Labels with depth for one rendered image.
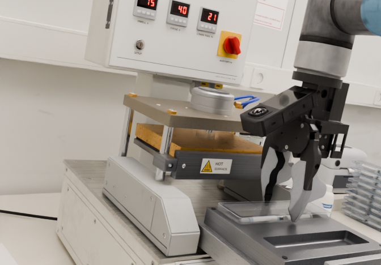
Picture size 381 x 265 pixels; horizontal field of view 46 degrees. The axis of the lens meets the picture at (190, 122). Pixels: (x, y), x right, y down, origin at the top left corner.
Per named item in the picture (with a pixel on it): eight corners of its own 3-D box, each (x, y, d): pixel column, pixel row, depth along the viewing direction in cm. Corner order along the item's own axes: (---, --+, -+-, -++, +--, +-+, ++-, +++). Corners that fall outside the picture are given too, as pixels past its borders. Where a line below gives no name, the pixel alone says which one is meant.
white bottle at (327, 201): (309, 226, 140) (320, 181, 138) (326, 230, 139) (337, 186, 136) (308, 231, 135) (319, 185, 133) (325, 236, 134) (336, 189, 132)
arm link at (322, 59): (327, 43, 60) (284, 38, 66) (319, 77, 60) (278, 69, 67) (363, 52, 64) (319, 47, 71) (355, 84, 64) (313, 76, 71)
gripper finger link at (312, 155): (320, 191, 62) (322, 127, 63) (312, 191, 61) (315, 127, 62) (295, 188, 66) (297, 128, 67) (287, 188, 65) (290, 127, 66)
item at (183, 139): (132, 142, 87) (141, 94, 85) (225, 147, 99) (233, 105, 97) (177, 171, 72) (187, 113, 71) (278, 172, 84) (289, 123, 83)
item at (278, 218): (237, 234, 60) (240, 218, 60) (213, 217, 65) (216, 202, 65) (329, 226, 70) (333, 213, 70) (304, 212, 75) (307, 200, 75)
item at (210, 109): (104, 133, 90) (114, 68, 89) (227, 140, 107) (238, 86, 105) (160, 171, 70) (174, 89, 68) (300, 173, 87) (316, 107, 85)
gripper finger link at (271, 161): (288, 205, 73) (310, 155, 70) (260, 206, 70) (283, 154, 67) (276, 194, 75) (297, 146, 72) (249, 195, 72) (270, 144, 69)
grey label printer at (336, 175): (281, 174, 183) (290, 133, 180) (316, 174, 193) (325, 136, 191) (327, 195, 162) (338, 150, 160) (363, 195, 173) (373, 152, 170)
